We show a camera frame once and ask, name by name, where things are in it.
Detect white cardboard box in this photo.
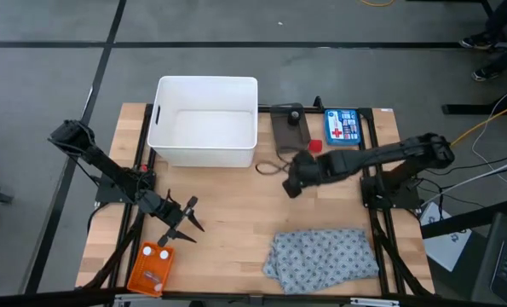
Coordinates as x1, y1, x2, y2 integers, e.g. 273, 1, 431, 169
418, 202, 472, 273

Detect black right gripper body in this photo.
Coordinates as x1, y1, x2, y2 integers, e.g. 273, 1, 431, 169
281, 148, 322, 200

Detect black desk foot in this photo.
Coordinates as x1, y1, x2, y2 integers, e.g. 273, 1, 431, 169
442, 101, 507, 116

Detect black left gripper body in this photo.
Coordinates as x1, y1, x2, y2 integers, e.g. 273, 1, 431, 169
140, 189, 193, 238

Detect black camera mount rail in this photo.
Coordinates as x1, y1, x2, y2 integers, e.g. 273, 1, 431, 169
0, 287, 507, 307

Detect black metal table frame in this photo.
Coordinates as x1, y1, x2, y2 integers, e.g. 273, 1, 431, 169
76, 96, 435, 299

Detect small grey translucent bin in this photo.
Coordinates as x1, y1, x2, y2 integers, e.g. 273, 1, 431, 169
269, 102, 312, 154

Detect large white plastic bin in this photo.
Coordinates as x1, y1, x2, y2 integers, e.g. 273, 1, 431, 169
147, 75, 259, 168

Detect thin black cable loop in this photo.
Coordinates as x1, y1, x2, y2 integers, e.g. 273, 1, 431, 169
255, 159, 292, 177

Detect long yellow power cable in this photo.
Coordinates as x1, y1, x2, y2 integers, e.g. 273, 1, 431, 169
451, 98, 507, 148

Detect blue first aid kit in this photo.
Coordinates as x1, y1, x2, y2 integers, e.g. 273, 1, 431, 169
323, 108, 362, 147

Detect blue patterned cloth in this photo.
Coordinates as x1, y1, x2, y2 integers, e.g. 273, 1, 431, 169
262, 229, 381, 295

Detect teal pill bottle red label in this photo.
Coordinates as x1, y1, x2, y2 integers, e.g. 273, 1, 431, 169
143, 269, 164, 293

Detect black desk leg bar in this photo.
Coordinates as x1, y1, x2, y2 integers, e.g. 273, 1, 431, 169
421, 198, 507, 240

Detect white cable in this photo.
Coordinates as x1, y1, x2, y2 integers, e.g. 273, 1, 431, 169
423, 155, 507, 206

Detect black laptop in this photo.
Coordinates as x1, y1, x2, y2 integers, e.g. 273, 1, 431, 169
472, 211, 507, 306

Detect person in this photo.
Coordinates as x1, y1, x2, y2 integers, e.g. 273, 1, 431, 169
459, 0, 507, 83

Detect orange plastic basket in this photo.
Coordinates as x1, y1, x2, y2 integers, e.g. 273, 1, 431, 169
126, 241, 176, 298

